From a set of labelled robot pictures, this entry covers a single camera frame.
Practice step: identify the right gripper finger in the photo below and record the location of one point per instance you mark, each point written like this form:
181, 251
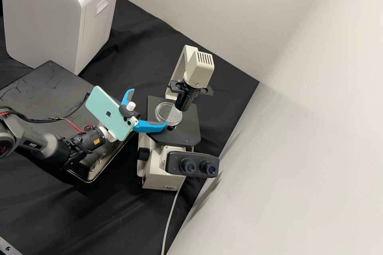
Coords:
126, 99
149, 127

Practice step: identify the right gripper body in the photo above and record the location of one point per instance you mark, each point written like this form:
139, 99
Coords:
109, 136

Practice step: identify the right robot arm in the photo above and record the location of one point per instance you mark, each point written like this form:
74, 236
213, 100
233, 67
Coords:
48, 145

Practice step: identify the petri dish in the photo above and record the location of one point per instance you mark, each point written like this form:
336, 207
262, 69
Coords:
167, 113

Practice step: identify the cream microscope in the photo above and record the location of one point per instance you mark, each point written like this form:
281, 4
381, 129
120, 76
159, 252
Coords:
158, 162

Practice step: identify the black tray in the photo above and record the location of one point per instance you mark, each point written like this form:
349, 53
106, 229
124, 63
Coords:
45, 87

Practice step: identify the white box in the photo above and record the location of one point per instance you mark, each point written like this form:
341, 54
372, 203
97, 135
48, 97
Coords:
57, 13

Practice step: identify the right wrist camera phone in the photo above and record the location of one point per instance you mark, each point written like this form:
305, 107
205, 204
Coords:
109, 114

